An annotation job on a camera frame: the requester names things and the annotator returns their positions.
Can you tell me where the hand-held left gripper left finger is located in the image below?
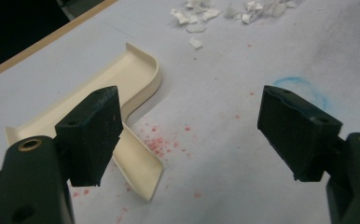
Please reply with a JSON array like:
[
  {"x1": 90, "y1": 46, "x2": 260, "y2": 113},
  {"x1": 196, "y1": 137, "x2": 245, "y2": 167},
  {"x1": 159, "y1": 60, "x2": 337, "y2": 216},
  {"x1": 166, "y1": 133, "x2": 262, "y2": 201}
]
[{"x1": 54, "y1": 86, "x2": 124, "y2": 188}]

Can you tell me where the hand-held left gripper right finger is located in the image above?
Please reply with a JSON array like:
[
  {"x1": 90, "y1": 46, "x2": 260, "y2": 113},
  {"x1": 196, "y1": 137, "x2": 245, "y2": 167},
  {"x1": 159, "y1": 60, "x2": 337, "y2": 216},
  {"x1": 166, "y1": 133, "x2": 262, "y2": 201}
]
[{"x1": 256, "y1": 85, "x2": 344, "y2": 183}]

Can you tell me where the cream plastic dustpan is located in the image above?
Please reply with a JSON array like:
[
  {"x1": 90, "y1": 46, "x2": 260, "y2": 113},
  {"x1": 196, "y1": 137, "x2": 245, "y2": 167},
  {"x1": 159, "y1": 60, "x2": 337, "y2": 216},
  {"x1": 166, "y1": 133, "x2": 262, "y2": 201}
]
[{"x1": 5, "y1": 42, "x2": 164, "y2": 203}]

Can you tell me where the pile of white paper scraps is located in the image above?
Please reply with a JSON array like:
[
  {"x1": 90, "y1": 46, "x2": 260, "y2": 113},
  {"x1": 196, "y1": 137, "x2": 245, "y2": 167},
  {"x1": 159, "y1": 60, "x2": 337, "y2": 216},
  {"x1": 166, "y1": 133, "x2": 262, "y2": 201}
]
[{"x1": 170, "y1": 0, "x2": 299, "y2": 50}]

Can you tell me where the white table cover board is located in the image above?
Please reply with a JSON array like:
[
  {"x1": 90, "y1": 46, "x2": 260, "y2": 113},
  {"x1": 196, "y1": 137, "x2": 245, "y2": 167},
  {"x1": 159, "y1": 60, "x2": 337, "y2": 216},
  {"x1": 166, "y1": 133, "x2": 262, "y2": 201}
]
[{"x1": 0, "y1": 0, "x2": 360, "y2": 224}]

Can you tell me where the wooden table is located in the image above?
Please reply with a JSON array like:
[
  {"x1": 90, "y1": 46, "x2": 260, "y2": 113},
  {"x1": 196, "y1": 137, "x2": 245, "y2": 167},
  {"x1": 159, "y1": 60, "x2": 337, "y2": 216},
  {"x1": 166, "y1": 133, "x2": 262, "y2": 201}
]
[{"x1": 0, "y1": 0, "x2": 118, "y2": 85}]

